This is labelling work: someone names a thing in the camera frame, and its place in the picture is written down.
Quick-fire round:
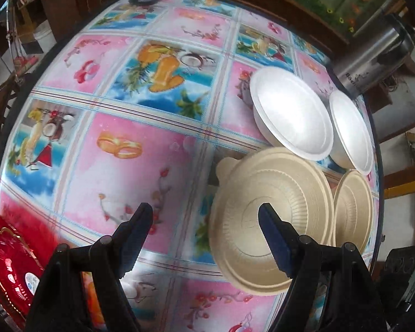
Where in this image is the pink and blue printed tablecloth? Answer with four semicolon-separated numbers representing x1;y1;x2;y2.
0;0;383;332

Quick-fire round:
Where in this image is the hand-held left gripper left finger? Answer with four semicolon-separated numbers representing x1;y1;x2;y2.
24;202;154;332

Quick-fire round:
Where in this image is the large white foam bowl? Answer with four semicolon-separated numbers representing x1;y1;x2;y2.
250;66;334;162

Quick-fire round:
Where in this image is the red plate with gold rim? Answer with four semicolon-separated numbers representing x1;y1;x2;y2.
0;214;45;331

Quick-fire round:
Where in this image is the small beige paper bowl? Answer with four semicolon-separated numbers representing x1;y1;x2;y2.
332;169;374;261

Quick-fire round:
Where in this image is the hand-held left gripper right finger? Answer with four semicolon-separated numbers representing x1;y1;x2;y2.
258;203;390;332

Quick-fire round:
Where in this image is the small white foam bowl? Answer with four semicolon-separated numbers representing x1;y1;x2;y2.
328;89;374;176

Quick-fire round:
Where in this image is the white bucket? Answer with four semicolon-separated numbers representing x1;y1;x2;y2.
33;21;56;54

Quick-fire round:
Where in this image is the large beige paper bowl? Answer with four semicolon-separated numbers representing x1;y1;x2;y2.
208;147;335;297

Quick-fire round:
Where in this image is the stainless steel thermos pot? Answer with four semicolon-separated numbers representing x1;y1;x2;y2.
327;14;415;97

